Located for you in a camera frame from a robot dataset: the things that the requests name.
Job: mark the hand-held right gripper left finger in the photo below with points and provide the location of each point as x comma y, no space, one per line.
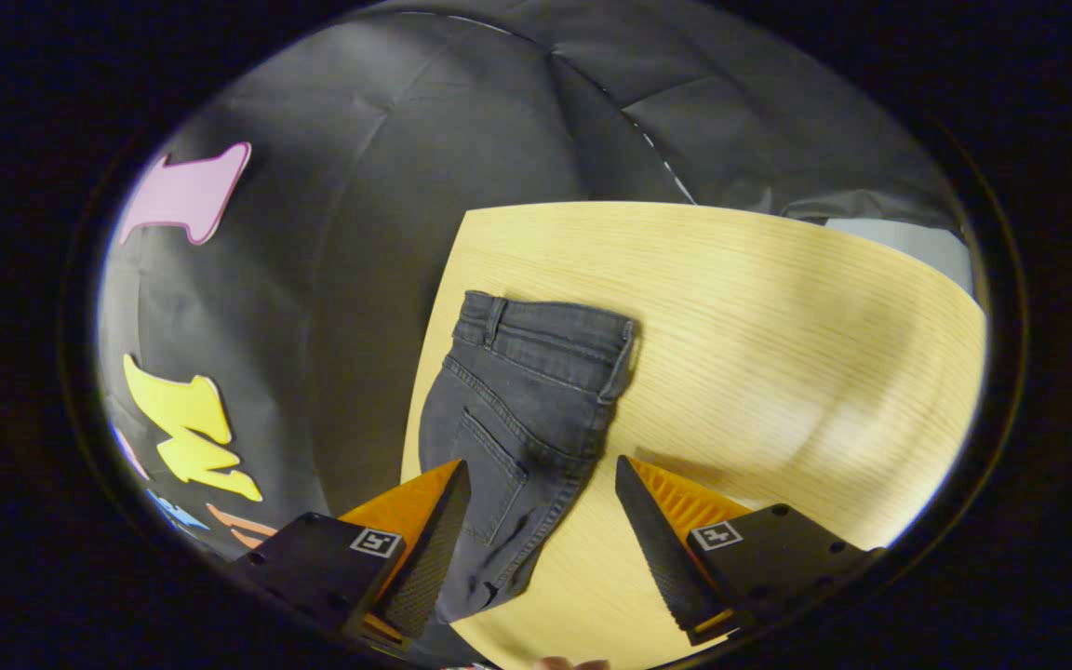
434,558

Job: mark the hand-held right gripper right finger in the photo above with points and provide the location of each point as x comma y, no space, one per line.
662,558

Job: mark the dark grey jeans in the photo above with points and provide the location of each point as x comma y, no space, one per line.
527,391

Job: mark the black backdrop cloth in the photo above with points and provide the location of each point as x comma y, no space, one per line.
387,186

